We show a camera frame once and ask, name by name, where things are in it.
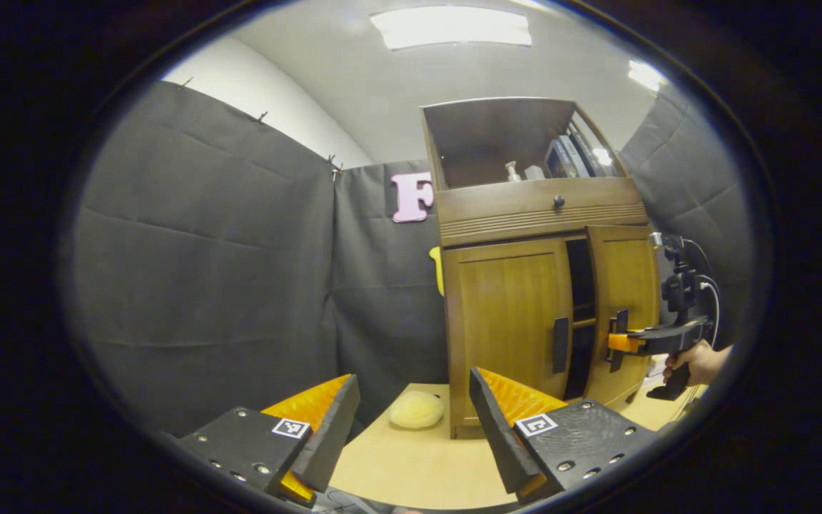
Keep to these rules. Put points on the wooden double-door shoe cabinet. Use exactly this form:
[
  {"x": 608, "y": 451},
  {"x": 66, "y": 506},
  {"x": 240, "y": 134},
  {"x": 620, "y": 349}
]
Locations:
[{"x": 496, "y": 135}]

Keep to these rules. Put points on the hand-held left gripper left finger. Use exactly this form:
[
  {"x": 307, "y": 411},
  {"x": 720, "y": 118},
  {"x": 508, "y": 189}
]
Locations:
[{"x": 332, "y": 435}]

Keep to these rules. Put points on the small white vase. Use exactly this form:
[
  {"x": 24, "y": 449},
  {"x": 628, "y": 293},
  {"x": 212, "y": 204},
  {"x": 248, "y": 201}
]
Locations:
[{"x": 512, "y": 171}]

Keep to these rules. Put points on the metal cloth clip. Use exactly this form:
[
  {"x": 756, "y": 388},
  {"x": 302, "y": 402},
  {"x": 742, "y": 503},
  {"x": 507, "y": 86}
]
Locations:
[
  {"x": 335, "y": 165},
  {"x": 261, "y": 116},
  {"x": 185, "y": 82}
]

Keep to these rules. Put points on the yellow plastic object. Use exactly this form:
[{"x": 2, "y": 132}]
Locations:
[{"x": 438, "y": 271}]

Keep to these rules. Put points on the wooden cabinet drawer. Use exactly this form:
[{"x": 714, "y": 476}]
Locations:
[{"x": 496, "y": 210}]

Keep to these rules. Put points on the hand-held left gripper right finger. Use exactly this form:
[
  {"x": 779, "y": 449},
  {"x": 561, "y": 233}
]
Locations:
[{"x": 496, "y": 435}]

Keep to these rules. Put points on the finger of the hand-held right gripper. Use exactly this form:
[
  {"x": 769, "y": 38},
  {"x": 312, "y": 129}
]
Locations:
[{"x": 623, "y": 343}]

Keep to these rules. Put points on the small white box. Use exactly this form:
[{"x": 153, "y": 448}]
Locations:
[{"x": 534, "y": 173}]

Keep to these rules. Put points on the wooden shoe cabinet door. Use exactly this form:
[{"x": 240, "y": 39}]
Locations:
[
  {"x": 628, "y": 278},
  {"x": 504, "y": 321}
]

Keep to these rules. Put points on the small ceiling light panel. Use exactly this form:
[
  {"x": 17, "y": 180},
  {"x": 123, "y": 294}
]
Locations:
[{"x": 645, "y": 74}]

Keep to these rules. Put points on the large ceiling light panel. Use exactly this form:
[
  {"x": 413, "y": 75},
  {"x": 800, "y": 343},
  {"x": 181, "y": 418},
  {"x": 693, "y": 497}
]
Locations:
[{"x": 450, "y": 27}]

